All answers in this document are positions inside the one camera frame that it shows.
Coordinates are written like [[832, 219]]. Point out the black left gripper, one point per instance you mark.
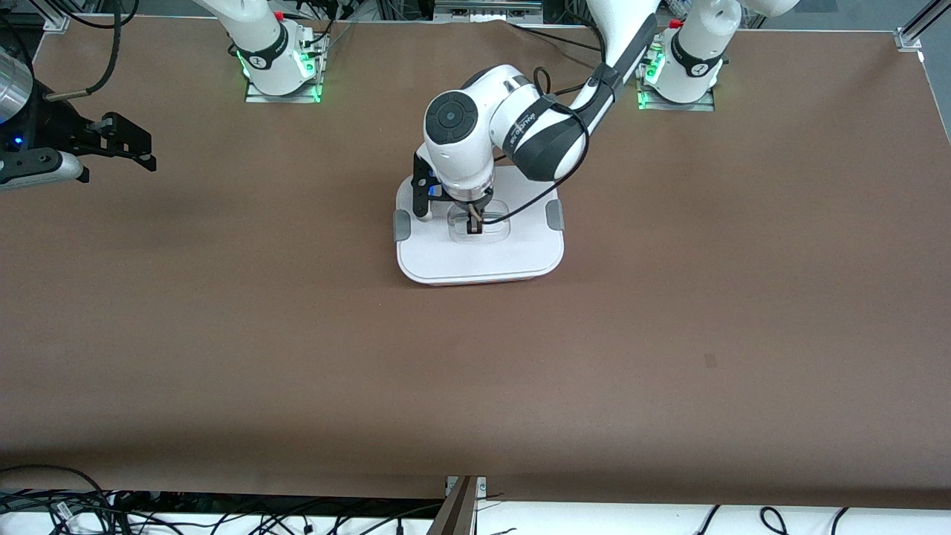
[[472, 200]]

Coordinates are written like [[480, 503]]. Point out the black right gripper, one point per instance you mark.
[[61, 124]]

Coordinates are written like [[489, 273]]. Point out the white plastic box lid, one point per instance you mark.
[[483, 260]]

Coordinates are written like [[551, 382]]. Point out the translucent plastic box base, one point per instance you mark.
[[483, 283]]

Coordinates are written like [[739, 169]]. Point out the grey electronics box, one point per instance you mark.
[[483, 9]]

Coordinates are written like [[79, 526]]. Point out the brown table cover sheet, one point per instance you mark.
[[475, 386]]

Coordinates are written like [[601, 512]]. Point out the aluminium arm base plate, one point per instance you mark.
[[256, 95], [706, 105]]

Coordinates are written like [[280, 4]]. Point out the aluminium frame post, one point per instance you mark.
[[910, 37], [58, 22]]

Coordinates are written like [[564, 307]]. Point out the aluminium frame bracket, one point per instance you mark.
[[457, 513]]

